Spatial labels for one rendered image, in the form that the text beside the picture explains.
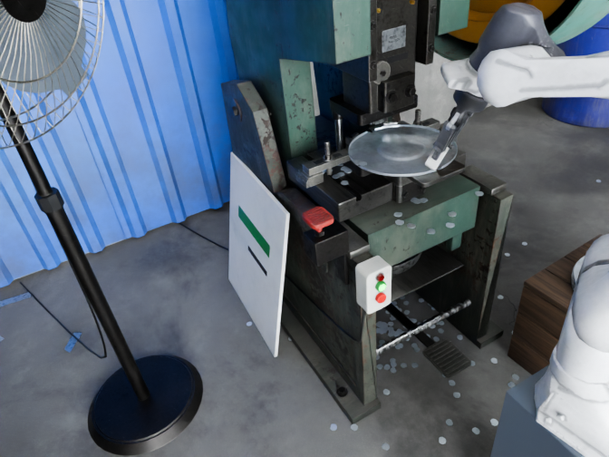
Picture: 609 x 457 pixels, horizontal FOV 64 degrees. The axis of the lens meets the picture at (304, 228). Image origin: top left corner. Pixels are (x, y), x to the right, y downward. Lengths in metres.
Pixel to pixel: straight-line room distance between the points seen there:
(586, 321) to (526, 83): 0.40
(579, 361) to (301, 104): 0.97
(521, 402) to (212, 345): 1.15
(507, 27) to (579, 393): 0.71
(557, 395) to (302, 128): 0.97
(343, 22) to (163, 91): 1.34
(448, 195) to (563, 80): 0.61
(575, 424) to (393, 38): 0.94
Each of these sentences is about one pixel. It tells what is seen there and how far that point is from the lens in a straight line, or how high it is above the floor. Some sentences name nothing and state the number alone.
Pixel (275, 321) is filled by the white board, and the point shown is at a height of 0.16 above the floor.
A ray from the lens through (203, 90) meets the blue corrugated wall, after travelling 2.40.
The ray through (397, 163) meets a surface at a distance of 1.30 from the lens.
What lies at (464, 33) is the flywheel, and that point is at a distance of 1.59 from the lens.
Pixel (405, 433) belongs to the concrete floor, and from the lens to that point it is 1.65.
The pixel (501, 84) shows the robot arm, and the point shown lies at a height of 1.08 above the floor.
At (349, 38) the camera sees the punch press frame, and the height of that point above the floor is 1.11.
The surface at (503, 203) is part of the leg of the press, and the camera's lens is 1.50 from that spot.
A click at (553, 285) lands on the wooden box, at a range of 1.65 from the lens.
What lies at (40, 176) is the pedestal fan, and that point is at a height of 0.90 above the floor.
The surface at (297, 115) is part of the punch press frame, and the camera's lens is 1.50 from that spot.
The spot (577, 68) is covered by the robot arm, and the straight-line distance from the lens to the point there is 0.91.
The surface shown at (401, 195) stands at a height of 0.68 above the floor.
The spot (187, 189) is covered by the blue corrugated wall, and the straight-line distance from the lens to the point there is 2.55.
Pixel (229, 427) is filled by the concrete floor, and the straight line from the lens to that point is 1.71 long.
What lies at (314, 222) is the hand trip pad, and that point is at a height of 0.76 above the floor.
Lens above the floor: 1.42
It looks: 36 degrees down
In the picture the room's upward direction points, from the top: 7 degrees counter-clockwise
